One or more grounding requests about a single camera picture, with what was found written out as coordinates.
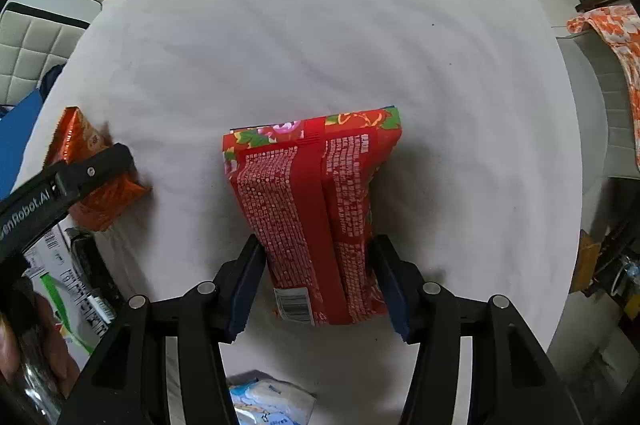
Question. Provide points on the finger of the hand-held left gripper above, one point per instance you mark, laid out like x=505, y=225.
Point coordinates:
x=102, y=166

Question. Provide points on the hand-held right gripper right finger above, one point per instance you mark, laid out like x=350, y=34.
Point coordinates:
x=395, y=300

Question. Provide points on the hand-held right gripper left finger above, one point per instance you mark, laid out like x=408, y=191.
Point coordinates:
x=248, y=292

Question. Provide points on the orange foil snack packet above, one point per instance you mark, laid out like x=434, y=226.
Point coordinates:
x=85, y=140

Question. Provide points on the red floral snack packet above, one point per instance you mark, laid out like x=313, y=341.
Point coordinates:
x=310, y=215

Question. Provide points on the person's left hand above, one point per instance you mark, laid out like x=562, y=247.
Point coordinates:
x=52, y=340

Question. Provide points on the blue box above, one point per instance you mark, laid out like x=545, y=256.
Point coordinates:
x=20, y=140

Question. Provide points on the white box with green print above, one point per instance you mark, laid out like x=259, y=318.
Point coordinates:
x=65, y=300

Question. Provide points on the white and blue packet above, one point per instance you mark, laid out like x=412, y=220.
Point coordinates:
x=270, y=400

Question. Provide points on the orange cardboard box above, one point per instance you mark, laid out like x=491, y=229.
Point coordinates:
x=584, y=262

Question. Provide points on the grey chair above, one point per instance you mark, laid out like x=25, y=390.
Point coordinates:
x=595, y=105

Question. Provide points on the orange floral cloth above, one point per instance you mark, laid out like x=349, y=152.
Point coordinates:
x=617, y=40

